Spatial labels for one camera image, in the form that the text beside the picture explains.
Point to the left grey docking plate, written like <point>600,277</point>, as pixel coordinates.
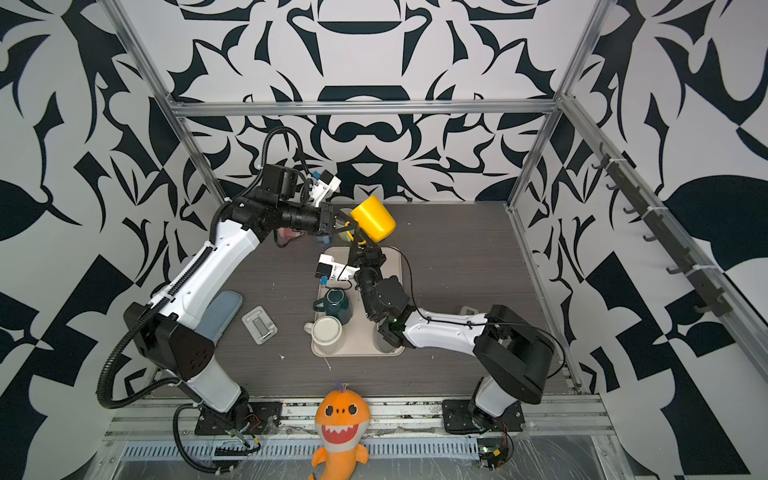
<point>259,325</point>

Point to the aluminium frame rail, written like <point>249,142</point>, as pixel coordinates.
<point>370,107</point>

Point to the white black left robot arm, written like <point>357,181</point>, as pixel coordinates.
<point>165,330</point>

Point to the white cream mug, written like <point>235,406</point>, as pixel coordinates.
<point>327,335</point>

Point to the dark green mug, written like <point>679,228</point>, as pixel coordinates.
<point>335,303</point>

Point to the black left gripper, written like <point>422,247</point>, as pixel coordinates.
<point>325,219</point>

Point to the beige plastic tray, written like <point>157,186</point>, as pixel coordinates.
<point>359,332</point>

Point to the grey mug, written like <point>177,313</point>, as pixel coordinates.
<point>381,345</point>

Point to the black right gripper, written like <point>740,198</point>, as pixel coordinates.
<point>370,260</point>

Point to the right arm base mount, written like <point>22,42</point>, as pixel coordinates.
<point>462,417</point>

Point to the light green mug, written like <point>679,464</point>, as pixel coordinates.
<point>343,222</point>

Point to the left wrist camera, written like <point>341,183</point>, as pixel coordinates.
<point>322,186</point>

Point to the orange shark plush toy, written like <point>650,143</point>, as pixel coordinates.
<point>341,420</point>

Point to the pink ghost pattern mug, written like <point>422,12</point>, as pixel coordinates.
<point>286,235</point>

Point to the white slotted cable duct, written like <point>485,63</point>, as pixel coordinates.
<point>302,449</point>

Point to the wall hook rail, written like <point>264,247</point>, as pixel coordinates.
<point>667,231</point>

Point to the blue grey oblong case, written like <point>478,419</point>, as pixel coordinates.
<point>219,314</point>

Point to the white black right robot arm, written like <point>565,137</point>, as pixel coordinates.
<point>515,354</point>

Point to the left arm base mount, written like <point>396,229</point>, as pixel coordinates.
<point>254,419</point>

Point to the yellow mug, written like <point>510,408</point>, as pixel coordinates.
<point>374,219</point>

